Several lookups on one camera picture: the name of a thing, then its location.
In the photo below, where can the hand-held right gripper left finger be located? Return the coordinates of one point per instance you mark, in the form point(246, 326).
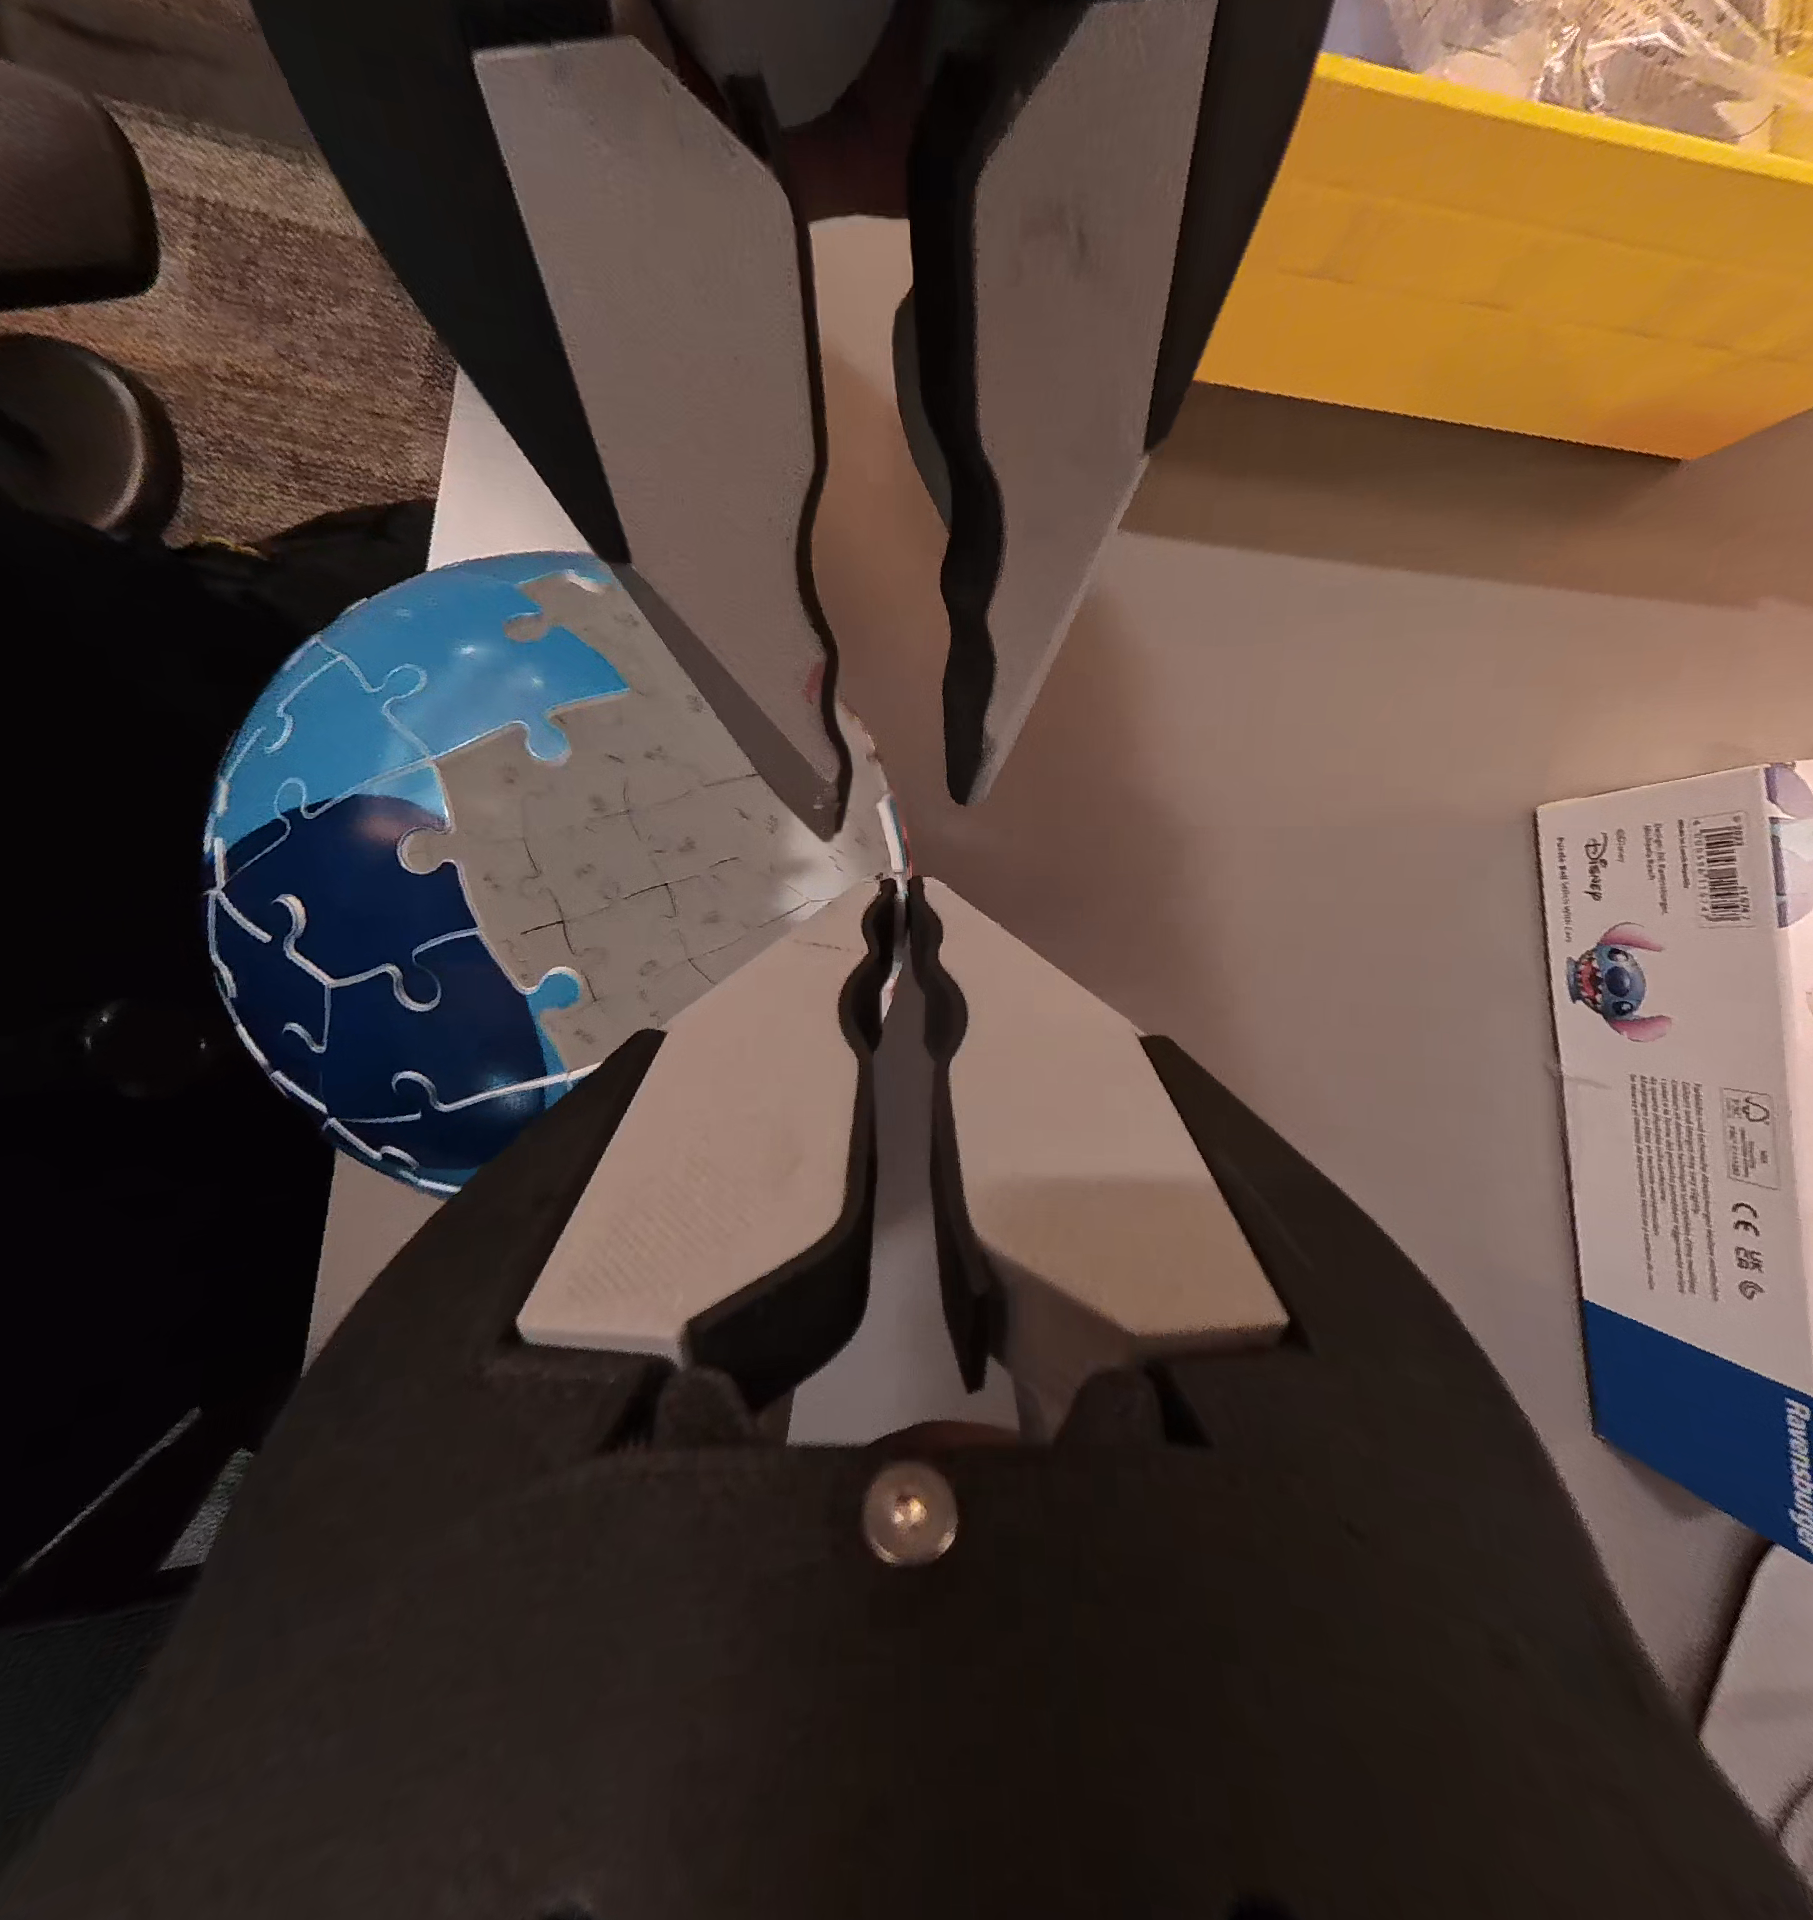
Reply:
point(683, 1186)

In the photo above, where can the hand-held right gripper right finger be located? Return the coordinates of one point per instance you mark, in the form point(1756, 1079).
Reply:
point(1114, 1186)

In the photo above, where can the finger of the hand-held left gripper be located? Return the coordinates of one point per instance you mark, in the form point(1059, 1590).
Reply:
point(1073, 377)
point(666, 377)

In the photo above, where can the white puzzle piece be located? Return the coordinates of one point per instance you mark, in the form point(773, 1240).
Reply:
point(890, 937)

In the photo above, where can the blue puzzle ball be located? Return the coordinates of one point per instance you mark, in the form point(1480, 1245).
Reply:
point(366, 901)

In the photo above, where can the yellow plastic bin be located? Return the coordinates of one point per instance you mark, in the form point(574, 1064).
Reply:
point(1522, 269)

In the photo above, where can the white blue puzzle box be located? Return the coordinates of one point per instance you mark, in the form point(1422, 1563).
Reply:
point(1686, 1125)

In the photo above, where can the person's right hand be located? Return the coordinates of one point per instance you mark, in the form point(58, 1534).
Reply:
point(966, 1434)

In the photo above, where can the clear plastic bag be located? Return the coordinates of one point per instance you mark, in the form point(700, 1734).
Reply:
point(1628, 60)

